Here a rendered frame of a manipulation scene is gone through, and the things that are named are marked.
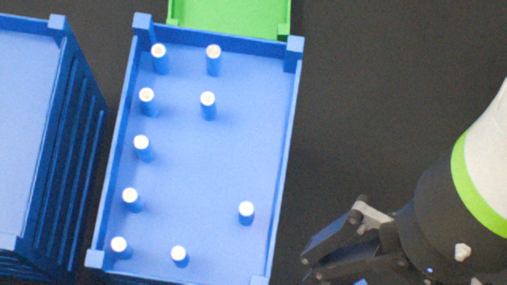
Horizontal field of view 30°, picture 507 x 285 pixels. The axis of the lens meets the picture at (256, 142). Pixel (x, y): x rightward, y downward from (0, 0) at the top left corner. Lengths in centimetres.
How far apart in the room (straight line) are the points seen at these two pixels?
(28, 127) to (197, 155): 24
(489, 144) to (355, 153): 95
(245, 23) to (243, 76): 46
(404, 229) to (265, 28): 94
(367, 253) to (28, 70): 64
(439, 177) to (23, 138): 71
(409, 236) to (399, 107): 89
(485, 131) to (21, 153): 75
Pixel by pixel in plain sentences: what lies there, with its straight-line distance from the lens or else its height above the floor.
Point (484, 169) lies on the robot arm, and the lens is 61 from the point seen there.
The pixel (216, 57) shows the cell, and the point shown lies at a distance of 109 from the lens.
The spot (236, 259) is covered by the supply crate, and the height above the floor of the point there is 40.
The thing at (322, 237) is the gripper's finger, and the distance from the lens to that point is 79.
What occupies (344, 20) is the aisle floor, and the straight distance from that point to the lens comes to 162.
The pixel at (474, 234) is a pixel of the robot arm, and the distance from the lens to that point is 65.
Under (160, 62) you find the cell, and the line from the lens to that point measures 111.
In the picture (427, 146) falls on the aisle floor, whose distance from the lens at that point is 157.
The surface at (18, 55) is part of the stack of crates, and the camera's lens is 128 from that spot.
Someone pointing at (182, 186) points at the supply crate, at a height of 40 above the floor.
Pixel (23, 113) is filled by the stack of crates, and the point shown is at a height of 32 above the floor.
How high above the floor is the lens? 149
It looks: 75 degrees down
